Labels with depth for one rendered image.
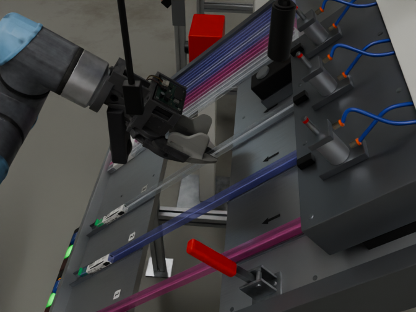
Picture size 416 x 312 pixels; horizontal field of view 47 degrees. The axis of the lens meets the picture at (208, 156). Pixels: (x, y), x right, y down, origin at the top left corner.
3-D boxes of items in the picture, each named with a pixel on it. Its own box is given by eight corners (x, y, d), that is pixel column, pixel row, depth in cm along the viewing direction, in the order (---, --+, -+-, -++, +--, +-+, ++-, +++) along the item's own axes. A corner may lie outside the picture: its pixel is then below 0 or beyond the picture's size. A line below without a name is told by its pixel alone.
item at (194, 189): (174, 218, 189) (161, 43, 136) (182, 175, 207) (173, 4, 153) (234, 223, 188) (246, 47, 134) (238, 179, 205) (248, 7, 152)
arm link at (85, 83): (55, 105, 68) (72, 73, 74) (85, 120, 70) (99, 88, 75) (74, 69, 64) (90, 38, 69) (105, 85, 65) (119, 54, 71)
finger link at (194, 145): (231, 155, 72) (178, 124, 69) (210, 177, 75) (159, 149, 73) (233, 142, 74) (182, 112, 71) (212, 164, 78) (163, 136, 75)
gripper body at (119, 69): (185, 120, 68) (108, 78, 64) (156, 155, 73) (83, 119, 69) (191, 88, 73) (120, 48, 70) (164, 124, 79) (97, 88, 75)
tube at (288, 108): (99, 228, 92) (95, 226, 92) (101, 223, 93) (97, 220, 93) (324, 93, 66) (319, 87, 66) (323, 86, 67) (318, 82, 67)
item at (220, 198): (83, 278, 84) (77, 275, 84) (86, 272, 85) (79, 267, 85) (331, 145, 58) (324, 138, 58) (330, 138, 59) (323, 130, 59)
